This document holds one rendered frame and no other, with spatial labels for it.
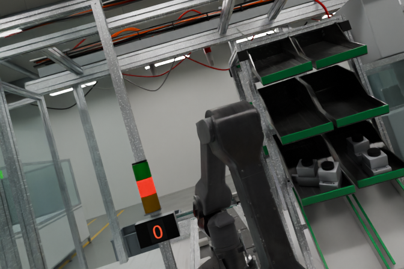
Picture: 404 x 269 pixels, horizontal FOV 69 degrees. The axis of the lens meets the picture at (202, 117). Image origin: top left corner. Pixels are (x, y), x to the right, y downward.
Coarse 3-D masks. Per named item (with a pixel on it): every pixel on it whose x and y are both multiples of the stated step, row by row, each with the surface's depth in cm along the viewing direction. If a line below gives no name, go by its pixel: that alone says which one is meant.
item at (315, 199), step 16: (288, 144) 98; (304, 144) 98; (320, 144) 89; (288, 160) 93; (320, 160) 88; (288, 176) 85; (304, 192) 77; (320, 192) 75; (336, 192) 72; (352, 192) 72
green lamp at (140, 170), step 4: (140, 164) 89; (144, 164) 89; (132, 168) 90; (136, 168) 89; (140, 168) 89; (144, 168) 89; (148, 168) 90; (136, 172) 89; (140, 172) 88; (144, 172) 89; (148, 172) 90; (136, 176) 89; (140, 176) 88; (144, 176) 88; (148, 176) 89; (136, 180) 89; (140, 180) 88
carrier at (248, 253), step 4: (240, 232) 106; (240, 236) 106; (244, 244) 106; (244, 248) 105; (252, 248) 114; (244, 252) 107; (248, 252) 111; (252, 252) 110; (256, 252) 109; (208, 256) 113; (248, 256) 102; (256, 256) 105; (200, 260) 112; (204, 260) 111; (248, 260) 99; (252, 260) 100; (256, 260) 102; (200, 264) 109; (248, 264) 97; (252, 264) 99; (252, 268) 97
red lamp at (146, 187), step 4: (144, 180) 88; (148, 180) 89; (152, 180) 90; (140, 184) 88; (144, 184) 88; (148, 184) 88; (152, 184) 89; (140, 188) 88; (144, 188) 88; (148, 188) 88; (152, 188) 89; (140, 192) 89; (144, 192) 88; (148, 192) 88; (152, 192) 89; (140, 196) 90; (144, 196) 88
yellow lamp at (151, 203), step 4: (148, 196) 88; (152, 196) 88; (156, 196) 89; (144, 200) 88; (148, 200) 88; (152, 200) 88; (156, 200) 89; (144, 204) 88; (148, 204) 88; (152, 204) 88; (156, 204) 88; (144, 208) 88; (148, 208) 88; (152, 208) 88; (156, 208) 88; (160, 208) 89; (148, 212) 88
